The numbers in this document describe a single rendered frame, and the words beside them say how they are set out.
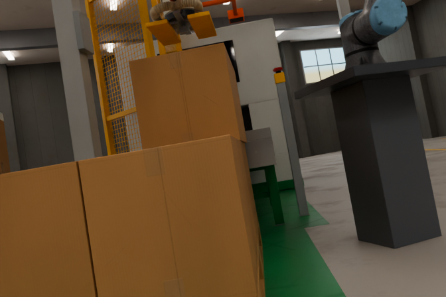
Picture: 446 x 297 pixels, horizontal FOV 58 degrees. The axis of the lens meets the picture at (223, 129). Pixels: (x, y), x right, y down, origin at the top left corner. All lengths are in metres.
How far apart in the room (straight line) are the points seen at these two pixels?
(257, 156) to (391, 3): 1.03
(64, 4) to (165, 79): 1.92
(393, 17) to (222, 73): 0.73
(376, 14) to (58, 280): 1.46
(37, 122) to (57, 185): 11.39
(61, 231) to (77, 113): 2.17
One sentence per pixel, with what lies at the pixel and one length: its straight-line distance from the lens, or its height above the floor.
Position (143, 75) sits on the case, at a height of 0.87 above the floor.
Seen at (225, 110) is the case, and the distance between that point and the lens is 1.62.
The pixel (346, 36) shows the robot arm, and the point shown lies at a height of 0.94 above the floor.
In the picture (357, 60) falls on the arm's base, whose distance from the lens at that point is 1.93.
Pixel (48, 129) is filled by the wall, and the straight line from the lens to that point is 12.45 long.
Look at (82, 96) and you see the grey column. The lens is 3.25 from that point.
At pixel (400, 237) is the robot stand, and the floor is 0.04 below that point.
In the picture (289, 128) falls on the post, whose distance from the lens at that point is 2.84.
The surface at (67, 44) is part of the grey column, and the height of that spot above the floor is 1.53.
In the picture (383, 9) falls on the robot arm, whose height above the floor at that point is 0.96.
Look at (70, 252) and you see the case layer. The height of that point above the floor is 0.32.
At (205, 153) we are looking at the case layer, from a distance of 1.01.
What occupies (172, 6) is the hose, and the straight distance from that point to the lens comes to 1.88.
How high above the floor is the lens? 0.49
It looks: 4 degrees up
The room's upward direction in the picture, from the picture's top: 10 degrees counter-clockwise
